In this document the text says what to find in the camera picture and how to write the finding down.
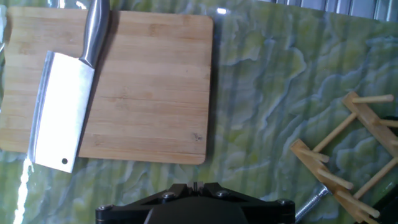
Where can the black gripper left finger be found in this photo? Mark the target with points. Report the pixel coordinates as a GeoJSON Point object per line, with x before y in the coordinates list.
{"type": "Point", "coordinates": [130, 211]}

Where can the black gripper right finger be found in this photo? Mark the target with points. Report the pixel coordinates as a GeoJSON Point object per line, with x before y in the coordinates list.
{"type": "Point", "coordinates": [267, 211]}

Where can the stainless steel cleaver knife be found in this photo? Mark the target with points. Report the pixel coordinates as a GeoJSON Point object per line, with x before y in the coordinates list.
{"type": "Point", "coordinates": [60, 109]}

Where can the wooden knife rack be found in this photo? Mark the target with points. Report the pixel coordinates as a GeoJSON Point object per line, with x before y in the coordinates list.
{"type": "Point", "coordinates": [370, 118]}

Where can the black C-clamp with steel screw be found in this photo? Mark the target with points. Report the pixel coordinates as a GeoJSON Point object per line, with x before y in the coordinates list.
{"type": "Point", "coordinates": [311, 203]}

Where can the green marble pattern mat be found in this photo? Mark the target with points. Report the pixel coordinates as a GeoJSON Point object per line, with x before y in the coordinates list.
{"type": "Point", "coordinates": [264, 93]}

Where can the bamboo cutting board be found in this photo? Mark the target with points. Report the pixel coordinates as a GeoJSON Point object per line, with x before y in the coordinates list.
{"type": "Point", "coordinates": [149, 93]}

